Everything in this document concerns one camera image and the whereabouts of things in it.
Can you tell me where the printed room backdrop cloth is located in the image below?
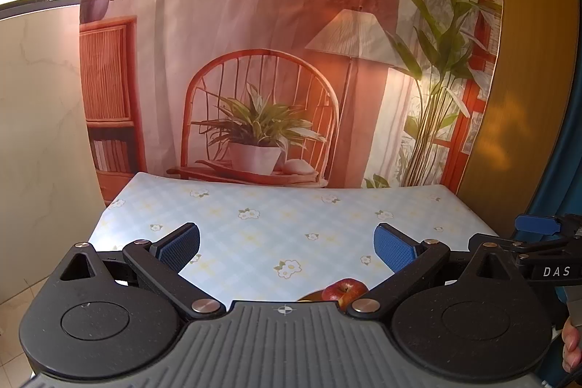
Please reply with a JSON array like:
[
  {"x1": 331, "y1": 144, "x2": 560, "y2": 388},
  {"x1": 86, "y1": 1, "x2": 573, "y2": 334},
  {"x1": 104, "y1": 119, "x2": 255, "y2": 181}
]
[{"x1": 79, "y1": 0, "x2": 505, "y2": 207}]

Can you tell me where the brown wooden panel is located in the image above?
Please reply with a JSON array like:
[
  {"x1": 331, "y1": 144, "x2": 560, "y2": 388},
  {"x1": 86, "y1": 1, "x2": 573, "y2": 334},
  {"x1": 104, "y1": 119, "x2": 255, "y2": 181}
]
[{"x1": 457, "y1": 0, "x2": 576, "y2": 229}]

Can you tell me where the person's right hand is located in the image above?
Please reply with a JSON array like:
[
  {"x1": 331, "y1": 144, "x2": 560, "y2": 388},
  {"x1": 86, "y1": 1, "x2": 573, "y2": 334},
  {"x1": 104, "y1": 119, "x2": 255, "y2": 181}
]
[{"x1": 561, "y1": 317, "x2": 582, "y2": 373}]

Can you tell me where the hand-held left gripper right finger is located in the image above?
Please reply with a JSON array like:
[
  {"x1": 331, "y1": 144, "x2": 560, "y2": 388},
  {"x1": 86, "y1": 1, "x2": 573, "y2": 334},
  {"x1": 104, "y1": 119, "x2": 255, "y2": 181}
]
[{"x1": 346, "y1": 223, "x2": 514, "y2": 318}]

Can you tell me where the blue curtain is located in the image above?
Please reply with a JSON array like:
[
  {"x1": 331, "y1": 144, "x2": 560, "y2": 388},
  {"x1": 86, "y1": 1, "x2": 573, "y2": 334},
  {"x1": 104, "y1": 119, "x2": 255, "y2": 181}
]
[{"x1": 530, "y1": 65, "x2": 582, "y2": 234}]

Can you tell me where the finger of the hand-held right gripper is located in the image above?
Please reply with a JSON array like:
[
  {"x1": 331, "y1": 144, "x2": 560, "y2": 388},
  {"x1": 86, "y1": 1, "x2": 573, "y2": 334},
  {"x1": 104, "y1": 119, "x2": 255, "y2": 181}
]
[
  {"x1": 510, "y1": 239, "x2": 570, "y2": 258},
  {"x1": 515, "y1": 213, "x2": 567, "y2": 236}
]

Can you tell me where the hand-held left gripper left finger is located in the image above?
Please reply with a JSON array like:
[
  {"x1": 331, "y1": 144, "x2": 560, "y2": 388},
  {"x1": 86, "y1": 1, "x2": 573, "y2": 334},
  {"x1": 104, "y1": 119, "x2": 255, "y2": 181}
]
[{"x1": 59, "y1": 222, "x2": 227, "y2": 320}]

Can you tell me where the red apple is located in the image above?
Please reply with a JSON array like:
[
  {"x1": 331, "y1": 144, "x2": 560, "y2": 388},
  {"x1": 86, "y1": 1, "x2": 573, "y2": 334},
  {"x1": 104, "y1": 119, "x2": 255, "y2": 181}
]
[{"x1": 321, "y1": 278, "x2": 368, "y2": 308}]

